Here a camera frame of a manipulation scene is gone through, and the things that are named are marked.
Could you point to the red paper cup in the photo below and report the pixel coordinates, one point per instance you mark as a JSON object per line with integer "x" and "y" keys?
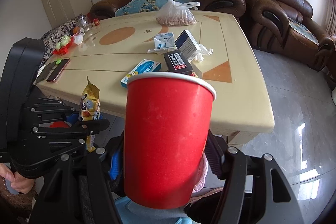
{"x": 166, "y": 125}

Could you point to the small red cup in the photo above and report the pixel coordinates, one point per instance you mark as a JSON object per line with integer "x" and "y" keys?
{"x": 96, "y": 22}

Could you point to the floral patterned cloth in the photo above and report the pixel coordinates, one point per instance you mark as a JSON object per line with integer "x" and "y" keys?
{"x": 54, "y": 36}

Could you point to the glass jar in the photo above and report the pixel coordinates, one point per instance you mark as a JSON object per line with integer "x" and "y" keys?
{"x": 84, "y": 22}

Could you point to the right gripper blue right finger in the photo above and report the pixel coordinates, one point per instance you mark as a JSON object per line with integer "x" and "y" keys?
{"x": 214, "y": 151}

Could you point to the blue white medicine box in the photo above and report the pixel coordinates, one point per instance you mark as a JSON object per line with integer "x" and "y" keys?
{"x": 145, "y": 66}

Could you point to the yellow snack wrapper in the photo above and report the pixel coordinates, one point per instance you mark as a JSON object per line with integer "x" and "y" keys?
{"x": 90, "y": 103}

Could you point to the pink smartphone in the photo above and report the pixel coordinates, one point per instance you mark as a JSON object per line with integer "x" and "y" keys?
{"x": 57, "y": 71}

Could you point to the navy white tall box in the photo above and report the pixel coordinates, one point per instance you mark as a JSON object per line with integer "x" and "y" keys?
{"x": 187, "y": 44}

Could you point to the plastic bag of peanuts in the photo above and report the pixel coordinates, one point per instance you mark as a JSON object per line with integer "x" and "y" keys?
{"x": 176, "y": 13}

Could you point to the gold purple card box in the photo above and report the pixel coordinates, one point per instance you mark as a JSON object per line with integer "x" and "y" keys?
{"x": 196, "y": 74}

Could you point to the person left hand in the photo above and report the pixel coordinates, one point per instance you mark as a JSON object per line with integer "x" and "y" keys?
{"x": 17, "y": 181}

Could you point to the black smartphone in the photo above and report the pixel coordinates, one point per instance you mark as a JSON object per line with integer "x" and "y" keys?
{"x": 44, "y": 72}

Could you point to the red fruit tray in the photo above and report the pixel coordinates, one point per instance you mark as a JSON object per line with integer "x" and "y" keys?
{"x": 63, "y": 46}

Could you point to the white blue milk carton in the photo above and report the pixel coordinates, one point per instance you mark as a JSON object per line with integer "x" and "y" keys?
{"x": 163, "y": 43}

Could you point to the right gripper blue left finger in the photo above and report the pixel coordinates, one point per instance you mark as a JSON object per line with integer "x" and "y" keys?
{"x": 115, "y": 166}

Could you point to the pink lined trash bin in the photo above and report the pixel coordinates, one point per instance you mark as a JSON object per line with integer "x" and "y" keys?
{"x": 201, "y": 174}

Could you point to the blue floral sofa cover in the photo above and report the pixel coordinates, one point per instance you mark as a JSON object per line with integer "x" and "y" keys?
{"x": 138, "y": 6}

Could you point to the blue plastic stool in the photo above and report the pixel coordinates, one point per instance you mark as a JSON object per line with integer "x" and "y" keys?
{"x": 131, "y": 212}

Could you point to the brown leather armchair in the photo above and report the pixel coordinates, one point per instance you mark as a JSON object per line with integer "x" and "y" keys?
{"x": 286, "y": 27}

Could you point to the black small box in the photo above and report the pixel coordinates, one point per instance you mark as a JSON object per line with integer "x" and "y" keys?
{"x": 177, "y": 63}

